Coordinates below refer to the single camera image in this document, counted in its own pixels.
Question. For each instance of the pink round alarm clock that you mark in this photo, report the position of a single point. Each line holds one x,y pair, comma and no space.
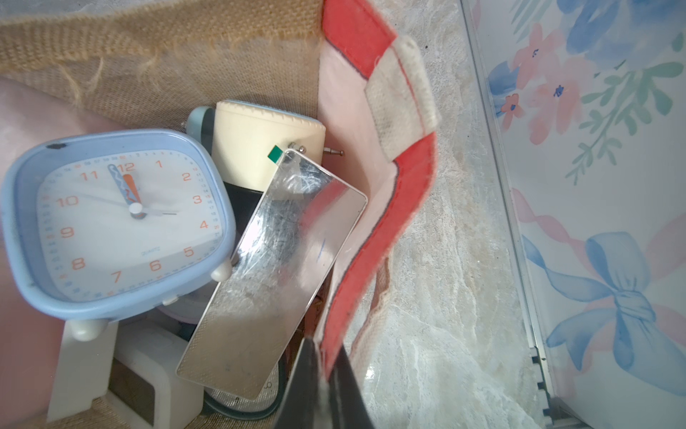
189,309

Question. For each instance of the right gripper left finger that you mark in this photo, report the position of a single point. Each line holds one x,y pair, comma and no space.
301,399

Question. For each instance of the blue twin-bell clock beige base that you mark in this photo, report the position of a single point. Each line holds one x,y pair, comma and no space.
246,140

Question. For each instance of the grey mirror clock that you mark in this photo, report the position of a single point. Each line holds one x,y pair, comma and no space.
284,256

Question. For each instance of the black twin-bell alarm clock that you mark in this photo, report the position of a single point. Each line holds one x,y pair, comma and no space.
244,202

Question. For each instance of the dark green triangular clock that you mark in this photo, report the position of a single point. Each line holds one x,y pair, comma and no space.
238,408

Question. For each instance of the grey panel clock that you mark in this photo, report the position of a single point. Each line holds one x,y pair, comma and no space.
84,367

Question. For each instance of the white digital clock front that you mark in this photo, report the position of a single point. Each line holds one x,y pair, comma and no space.
144,390

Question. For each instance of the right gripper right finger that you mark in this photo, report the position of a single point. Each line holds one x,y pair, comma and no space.
346,402

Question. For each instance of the blue square alarm clock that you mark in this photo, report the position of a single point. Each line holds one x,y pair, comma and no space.
103,227

